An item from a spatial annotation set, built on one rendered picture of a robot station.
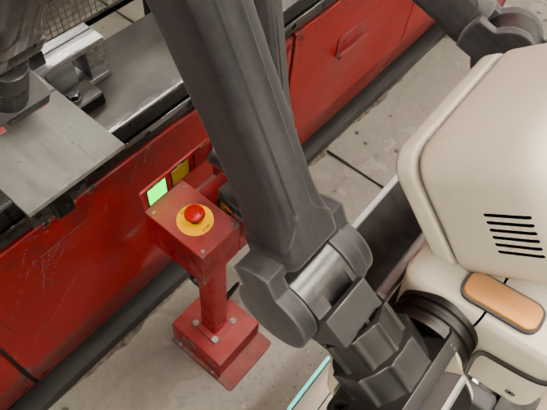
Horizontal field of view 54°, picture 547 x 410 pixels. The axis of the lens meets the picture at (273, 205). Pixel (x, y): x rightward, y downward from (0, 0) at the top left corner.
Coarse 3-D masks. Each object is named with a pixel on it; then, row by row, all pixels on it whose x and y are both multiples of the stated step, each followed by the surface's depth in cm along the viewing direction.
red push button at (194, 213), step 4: (192, 204) 103; (196, 204) 103; (188, 208) 102; (192, 208) 102; (196, 208) 102; (200, 208) 102; (184, 212) 102; (188, 212) 102; (192, 212) 102; (196, 212) 102; (200, 212) 102; (204, 212) 102; (188, 216) 101; (192, 216) 101; (196, 216) 101; (200, 216) 101; (188, 220) 101; (192, 220) 101; (196, 220) 101; (200, 220) 102; (196, 224) 104
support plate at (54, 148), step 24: (24, 120) 86; (48, 120) 87; (72, 120) 87; (0, 144) 84; (24, 144) 84; (48, 144) 84; (72, 144) 85; (96, 144) 85; (120, 144) 85; (0, 168) 81; (24, 168) 81; (48, 168) 82; (72, 168) 82; (96, 168) 83; (24, 192) 79; (48, 192) 79
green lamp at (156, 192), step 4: (164, 180) 103; (160, 184) 103; (164, 184) 104; (152, 188) 101; (156, 188) 102; (160, 188) 104; (164, 188) 105; (148, 192) 101; (152, 192) 102; (156, 192) 103; (160, 192) 104; (164, 192) 106; (148, 196) 102; (152, 196) 103; (156, 196) 104; (160, 196) 105; (152, 200) 104
